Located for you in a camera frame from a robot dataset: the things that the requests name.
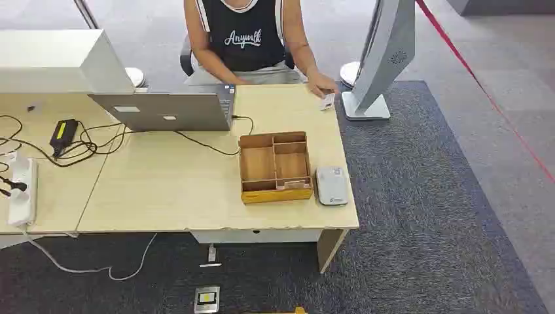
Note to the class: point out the white power strip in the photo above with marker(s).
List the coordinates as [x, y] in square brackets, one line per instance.
[24, 195]

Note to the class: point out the dark grey furniture base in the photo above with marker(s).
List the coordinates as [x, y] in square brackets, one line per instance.
[498, 6]

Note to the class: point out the person's left hand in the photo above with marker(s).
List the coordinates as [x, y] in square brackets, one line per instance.
[321, 82]

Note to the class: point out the white rectangular case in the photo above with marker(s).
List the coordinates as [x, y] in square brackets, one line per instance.
[56, 60]

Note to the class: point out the dark grey rug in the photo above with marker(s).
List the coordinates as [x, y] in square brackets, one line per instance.
[412, 216]

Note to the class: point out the metal floor socket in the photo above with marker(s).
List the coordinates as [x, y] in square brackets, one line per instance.
[207, 299]

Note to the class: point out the white card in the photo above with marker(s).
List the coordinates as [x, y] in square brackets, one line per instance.
[327, 102]

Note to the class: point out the person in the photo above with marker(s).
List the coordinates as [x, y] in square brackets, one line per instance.
[243, 39]

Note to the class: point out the wooden desk leg panel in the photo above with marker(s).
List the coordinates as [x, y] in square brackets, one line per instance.
[329, 251]

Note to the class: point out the black power adapter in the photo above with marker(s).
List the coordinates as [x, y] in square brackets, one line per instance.
[64, 134]

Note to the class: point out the black power plug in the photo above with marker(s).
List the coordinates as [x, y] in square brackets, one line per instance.
[16, 185]

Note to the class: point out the small white strip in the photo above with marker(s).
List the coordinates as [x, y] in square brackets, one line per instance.
[210, 265]

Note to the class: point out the wooden compartment box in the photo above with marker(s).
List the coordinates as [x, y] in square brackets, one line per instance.
[260, 162]

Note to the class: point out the grey laptop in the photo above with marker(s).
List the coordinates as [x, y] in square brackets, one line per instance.
[164, 110]

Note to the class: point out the grey display stand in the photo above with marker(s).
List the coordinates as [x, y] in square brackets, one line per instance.
[386, 52]

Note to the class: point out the yellow object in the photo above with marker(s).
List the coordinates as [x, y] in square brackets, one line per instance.
[299, 311]

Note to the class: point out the grey metal pole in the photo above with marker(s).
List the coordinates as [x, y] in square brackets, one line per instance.
[86, 14]

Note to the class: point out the white desk drawer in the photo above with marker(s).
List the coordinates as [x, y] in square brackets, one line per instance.
[260, 236]

